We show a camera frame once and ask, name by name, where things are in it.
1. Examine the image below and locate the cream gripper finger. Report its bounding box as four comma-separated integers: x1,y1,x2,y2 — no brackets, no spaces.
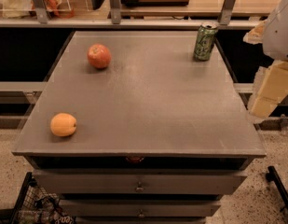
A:
243,21,266,45
247,61,288,124

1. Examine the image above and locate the red apple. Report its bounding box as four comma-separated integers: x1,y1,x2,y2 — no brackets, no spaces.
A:
88,44,111,69

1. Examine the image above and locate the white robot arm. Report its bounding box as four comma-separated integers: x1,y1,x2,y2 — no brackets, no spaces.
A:
243,0,288,123

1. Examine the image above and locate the green soda can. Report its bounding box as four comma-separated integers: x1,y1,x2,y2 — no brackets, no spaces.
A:
194,21,218,61

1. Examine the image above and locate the black metal stand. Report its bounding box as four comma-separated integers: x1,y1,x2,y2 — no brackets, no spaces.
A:
266,166,288,211

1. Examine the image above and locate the grey drawer cabinet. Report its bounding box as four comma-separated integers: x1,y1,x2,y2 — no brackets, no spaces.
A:
14,31,266,224

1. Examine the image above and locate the orange fruit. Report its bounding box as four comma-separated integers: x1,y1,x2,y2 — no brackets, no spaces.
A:
50,113,76,137

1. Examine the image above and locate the lower grey drawer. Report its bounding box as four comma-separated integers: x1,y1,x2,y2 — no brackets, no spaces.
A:
61,200,220,217

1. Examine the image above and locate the grey drawer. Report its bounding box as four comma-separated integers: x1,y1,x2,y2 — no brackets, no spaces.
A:
61,200,220,217
33,170,246,195

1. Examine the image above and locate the upper grey drawer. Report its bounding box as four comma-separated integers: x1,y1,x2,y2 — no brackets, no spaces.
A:
33,170,246,195

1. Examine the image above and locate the clear plastic bin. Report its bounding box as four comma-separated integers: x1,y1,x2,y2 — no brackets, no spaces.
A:
0,0,74,19

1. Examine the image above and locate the grey metal shelf rail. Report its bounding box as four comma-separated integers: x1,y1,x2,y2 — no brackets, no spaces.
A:
0,17,263,30

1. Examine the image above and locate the black wire basket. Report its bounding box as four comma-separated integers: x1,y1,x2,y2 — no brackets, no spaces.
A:
8,172,76,224

